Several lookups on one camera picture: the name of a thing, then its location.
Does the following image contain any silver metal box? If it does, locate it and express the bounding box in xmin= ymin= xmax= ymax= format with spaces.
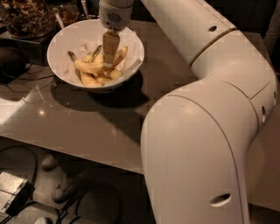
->
xmin=0 ymin=171 xmax=29 ymax=214

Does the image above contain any yellow banana right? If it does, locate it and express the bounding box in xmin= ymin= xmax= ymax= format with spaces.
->
xmin=105 ymin=53 xmax=123 ymax=80

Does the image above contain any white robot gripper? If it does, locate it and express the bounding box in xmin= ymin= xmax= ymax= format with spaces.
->
xmin=99 ymin=0 xmax=134 ymax=67

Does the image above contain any black floor cable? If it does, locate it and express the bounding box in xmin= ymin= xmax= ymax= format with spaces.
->
xmin=0 ymin=144 xmax=123 ymax=224

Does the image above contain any white shoe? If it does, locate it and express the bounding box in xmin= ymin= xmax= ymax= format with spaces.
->
xmin=41 ymin=154 xmax=58 ymax=172
xmin=52 ymin=172 xmax=87 ymax=204

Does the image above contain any white shoe lower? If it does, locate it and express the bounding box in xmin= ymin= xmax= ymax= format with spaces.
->
xmin=52 ymin=172 xmax=87 ymax=204

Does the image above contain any white ceramic bowl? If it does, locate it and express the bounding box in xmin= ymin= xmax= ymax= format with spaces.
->
xmin=46 ymin=18 xmax=145 ymax=95

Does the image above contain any long yellow banana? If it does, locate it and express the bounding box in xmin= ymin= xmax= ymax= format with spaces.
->
xmin=67 ymin=46 xmax=128 ymax=74

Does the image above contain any yellow banana middle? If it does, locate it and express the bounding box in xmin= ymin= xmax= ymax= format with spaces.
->
xmin=90 ymin=45 xmax=111 ymax=85

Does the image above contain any white shoe upper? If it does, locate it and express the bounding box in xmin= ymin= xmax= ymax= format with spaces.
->
xmin=41 ymin=154 xmax=58 ymax=172

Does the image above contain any white paper bowl liner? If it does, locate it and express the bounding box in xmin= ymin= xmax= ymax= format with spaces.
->
xmin=57 ymin=29 xmax=144 ymax=89

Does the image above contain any yellow banana lower left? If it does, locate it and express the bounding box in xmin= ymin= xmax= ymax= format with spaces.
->
xmin=80 ymin=72 xmax=102 ymax=88

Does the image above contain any white spoon handle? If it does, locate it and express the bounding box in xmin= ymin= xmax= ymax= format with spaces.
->
xmin=52 ymin=8 xmax=64 ymax=30

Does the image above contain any black cable on table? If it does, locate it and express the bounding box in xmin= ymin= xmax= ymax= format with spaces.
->
xmin=0 ymin=57 xmax=61 ymax=95

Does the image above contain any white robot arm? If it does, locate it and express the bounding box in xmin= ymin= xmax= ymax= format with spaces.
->
xmin=141 ymin=0 xmax=277 ymax=224

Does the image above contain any black round device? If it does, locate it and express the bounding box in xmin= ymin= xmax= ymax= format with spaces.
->
xmin=0 ymin=47 xmax=29 ymax=84

